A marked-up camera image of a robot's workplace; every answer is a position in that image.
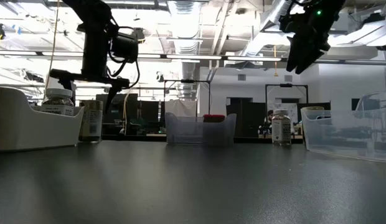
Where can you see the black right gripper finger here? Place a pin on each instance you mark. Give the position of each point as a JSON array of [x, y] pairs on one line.
[[309, 57], [297, 49]]

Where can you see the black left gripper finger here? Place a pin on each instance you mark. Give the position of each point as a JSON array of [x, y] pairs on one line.
[[110, 98], [68, 84]]

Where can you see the white-lid glass spice jar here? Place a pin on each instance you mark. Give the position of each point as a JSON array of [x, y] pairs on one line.
[[281, 130], [57, 93]]

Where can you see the white cylindrical container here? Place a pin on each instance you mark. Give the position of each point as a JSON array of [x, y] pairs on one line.
[[54, 84]]

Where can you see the black monitor panel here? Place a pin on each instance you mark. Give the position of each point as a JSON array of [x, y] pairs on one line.
[[130, 118]]

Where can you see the dark narrow panel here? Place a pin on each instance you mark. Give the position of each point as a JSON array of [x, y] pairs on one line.
[[149, 112]]

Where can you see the black ceiling dome device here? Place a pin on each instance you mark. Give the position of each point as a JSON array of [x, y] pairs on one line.
[[140, 31]]

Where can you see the white printed poster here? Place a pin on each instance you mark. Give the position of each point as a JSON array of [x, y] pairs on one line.
[[293, 107]]

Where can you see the small black ceiling device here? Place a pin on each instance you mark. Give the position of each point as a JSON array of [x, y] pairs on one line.
[[160, 77]]

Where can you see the white plastic bin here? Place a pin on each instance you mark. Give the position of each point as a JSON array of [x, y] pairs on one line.
[[25, 130]]

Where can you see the white cloth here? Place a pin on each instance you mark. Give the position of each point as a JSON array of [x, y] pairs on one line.
[[177, 107]]

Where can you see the person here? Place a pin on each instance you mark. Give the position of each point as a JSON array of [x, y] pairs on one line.
[[269, 115]]

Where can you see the small translucent plastic bin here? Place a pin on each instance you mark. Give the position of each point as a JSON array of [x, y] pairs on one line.
[[183, 133]]

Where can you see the black cabinet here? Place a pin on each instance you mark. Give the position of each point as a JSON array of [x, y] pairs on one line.
[[249, 118]]

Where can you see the long ceiling light strip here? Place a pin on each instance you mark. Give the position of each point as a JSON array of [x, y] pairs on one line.
[[193, 57]]

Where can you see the large clear plastic bin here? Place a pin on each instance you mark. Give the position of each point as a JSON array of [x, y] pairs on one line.
[[336, 146]]

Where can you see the red-lid spice jar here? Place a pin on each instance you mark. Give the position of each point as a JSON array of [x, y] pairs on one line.
[[213, 118]]

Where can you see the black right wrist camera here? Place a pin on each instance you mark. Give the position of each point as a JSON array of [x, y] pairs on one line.
[[289, 23]]

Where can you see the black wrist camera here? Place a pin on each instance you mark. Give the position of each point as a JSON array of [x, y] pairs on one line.
[[289, 23], [126, 46]]

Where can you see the grey wall vent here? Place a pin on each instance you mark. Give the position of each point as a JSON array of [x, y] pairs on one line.
[[241, 77], [288, 78]]

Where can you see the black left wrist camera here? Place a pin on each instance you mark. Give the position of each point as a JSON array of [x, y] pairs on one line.
[[126, 46]]

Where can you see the smooth silver ventilation duct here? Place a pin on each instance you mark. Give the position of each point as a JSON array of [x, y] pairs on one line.
[[267, 21]]

